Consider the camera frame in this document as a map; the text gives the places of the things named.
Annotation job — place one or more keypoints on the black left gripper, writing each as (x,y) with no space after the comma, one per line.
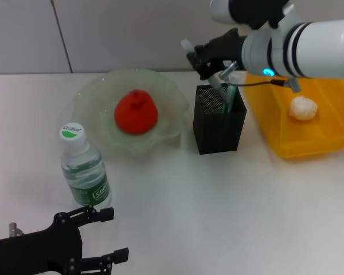
(40,252)

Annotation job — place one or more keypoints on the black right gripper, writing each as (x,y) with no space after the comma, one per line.
(226,46)

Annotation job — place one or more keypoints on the grey marker pen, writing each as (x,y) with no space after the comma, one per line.
(218,86)

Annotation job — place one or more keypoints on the mint green pen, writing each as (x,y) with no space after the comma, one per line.
(232,91)

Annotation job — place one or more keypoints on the clear water bottle green label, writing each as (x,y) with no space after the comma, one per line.
(89,177)

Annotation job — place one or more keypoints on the red-orange toy orange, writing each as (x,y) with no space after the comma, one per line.
(136,117)

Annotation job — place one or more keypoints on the white paper ball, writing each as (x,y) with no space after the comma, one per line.
(304,108)

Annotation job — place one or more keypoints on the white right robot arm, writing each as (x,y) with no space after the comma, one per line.
(309,48)

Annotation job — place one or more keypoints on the black mesh pen holder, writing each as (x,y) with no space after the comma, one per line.
(218,134)

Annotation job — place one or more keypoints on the pale green glass fruit bowl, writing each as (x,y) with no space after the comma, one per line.
(94,94)

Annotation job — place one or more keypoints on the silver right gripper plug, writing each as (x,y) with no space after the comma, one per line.
(228,69)

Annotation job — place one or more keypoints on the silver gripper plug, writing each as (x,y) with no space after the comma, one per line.
(228,69)
(15,229)

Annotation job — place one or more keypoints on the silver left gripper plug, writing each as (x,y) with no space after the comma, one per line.
(15,229)

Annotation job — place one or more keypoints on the yellow plastic storage bin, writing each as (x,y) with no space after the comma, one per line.
(318,137)

